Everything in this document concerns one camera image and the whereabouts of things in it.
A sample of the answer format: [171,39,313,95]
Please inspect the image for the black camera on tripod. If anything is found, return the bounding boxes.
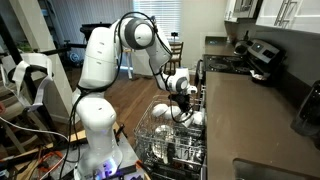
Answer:
[170,31,180,43]

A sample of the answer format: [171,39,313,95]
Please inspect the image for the white bowl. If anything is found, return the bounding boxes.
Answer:
[192,111,205,127]
[163,105,183,121]

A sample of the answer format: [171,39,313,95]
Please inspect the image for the window blinds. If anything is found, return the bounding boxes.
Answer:
[132,0,183,34]

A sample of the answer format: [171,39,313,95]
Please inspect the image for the black kitchen stove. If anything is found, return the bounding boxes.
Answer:
[199,38,287,88]

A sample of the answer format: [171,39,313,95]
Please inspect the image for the wooden board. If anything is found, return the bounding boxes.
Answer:
[66,120,121,145]

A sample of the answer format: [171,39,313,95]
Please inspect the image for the wooden chair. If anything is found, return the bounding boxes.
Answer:
[163,41,185,75]

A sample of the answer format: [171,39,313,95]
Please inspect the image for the wire dishwasher rack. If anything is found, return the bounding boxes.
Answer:
[133,94,208,174]

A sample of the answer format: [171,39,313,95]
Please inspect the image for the steel microwave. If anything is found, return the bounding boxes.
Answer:
[232,0,264,20]

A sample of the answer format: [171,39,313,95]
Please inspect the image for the metal robot base platform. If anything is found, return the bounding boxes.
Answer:
[61,131,149,180]

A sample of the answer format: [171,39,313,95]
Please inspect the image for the black stand with white straps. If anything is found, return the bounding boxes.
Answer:
[0,52,56,113]

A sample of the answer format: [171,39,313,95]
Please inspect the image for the white drawer unit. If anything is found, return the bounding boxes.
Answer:
[131,49,156,77]

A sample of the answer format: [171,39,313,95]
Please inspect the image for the white ceramic mug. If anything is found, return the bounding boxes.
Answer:
[181,113,195,129]

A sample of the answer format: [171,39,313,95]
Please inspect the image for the orange cable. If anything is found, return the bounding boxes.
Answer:
[34,150,66,173]

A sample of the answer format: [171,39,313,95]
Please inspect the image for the white cable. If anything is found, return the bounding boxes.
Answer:
[0,115,71,144]

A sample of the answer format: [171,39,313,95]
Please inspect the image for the dark dish with scraps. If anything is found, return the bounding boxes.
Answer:
[249,69,272,84]

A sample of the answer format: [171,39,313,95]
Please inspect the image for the white plates in dishwasher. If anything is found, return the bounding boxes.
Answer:
[151,103,169,118]

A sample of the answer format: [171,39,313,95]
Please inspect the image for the black desktop machine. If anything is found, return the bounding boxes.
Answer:
[79,22,114,43]

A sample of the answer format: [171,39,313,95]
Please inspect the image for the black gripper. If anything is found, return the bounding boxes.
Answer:
[167,92,196,117]

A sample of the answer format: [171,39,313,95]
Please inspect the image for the narrow white wall cabinet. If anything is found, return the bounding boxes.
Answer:
[223,0,238,24]

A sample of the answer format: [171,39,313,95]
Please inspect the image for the white cabinet with bar handles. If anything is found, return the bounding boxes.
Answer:
[255,0,320,35]

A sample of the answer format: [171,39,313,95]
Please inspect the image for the dark glass pitcher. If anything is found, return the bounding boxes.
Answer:
[289,79,320,141]

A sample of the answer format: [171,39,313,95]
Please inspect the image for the white slanted beam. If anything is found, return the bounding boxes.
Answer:
[9,0,75,116]

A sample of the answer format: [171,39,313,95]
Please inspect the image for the kitchen sink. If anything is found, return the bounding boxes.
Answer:
[232,157,320,180]

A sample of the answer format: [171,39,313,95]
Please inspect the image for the dishwasher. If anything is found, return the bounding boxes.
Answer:
[136,159,208,180]

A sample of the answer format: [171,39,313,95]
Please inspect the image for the wooden desk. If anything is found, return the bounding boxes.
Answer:
[122,47,134,81]

